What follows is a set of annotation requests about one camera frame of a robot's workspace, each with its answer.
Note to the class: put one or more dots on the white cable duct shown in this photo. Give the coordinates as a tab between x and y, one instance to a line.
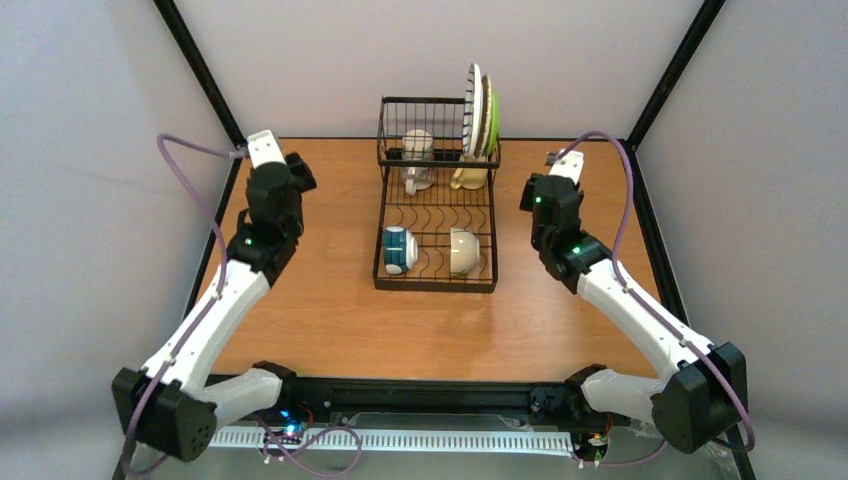
434	441

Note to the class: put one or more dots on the white bowl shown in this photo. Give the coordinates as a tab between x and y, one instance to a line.
400	250
464	251

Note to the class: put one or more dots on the black enclosure frame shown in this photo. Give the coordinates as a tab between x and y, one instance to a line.
559	404

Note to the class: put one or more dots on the striped plate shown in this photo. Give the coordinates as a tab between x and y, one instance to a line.
472	111

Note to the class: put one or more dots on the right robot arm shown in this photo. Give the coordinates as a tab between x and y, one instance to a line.
700	388

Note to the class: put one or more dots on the black wire dish rack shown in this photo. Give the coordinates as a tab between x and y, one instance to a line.
430	214

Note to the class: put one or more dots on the yellow ceramic mug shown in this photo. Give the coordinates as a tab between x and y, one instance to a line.
469	178

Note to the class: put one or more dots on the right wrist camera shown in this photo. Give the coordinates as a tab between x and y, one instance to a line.
566	165

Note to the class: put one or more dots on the woven bamboo pattern plate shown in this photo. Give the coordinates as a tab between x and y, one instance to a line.
486	118

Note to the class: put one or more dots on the green plate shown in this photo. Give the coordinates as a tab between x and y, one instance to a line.
494	124

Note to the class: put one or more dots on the tall patterned ceramic cup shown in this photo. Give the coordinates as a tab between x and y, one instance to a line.
418	146

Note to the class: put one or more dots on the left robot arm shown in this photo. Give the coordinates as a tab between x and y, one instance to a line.
168	404

